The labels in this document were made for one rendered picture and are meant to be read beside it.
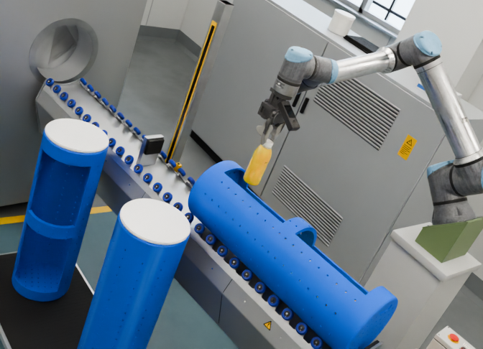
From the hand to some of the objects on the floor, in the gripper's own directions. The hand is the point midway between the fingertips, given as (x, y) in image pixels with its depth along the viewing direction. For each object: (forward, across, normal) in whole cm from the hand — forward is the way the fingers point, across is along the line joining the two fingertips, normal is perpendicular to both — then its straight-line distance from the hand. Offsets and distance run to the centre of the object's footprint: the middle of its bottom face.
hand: (268, 142), depth 223 cm
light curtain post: (+142, -38, -81) cm, 167 cm away
